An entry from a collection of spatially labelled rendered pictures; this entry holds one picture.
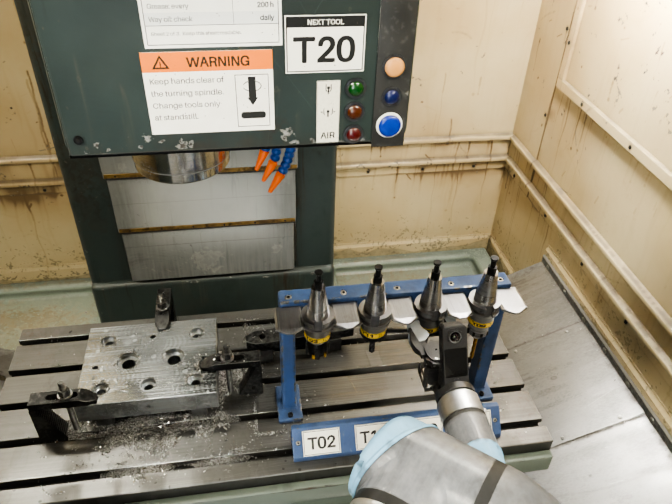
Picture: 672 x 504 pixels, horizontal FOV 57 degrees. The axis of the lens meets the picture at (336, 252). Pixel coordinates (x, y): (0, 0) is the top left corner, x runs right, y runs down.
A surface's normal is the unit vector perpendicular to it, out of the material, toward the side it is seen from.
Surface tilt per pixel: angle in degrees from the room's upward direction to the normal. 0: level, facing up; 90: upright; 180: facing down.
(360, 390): 0
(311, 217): 90
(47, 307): 0
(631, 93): 90
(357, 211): 90
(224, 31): 90
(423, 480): 13
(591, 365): 24
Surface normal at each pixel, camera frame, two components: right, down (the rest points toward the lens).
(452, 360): 0.11, 0.18
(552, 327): -0.37, -0.69
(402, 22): 0.16, 0.60
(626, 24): -0.99, 0.07
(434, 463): -0.04, -0.68
